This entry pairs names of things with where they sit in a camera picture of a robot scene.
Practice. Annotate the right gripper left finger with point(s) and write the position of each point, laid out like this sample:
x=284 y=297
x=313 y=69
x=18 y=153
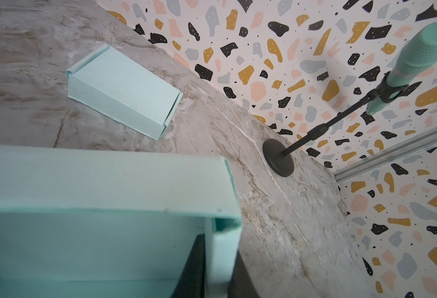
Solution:
x=191 y=281

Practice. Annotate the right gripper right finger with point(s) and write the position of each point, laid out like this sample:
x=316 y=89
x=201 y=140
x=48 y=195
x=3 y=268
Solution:
x=241 y=285

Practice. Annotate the mint paper box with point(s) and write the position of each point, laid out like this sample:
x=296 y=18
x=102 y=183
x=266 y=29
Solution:
x=113 y=224
x=114 y=85

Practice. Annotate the black microphone stand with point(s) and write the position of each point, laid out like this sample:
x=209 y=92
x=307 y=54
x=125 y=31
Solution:
x=278 y=156

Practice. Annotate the mint green microphone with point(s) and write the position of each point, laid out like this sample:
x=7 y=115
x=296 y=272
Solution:
x=419 y=54

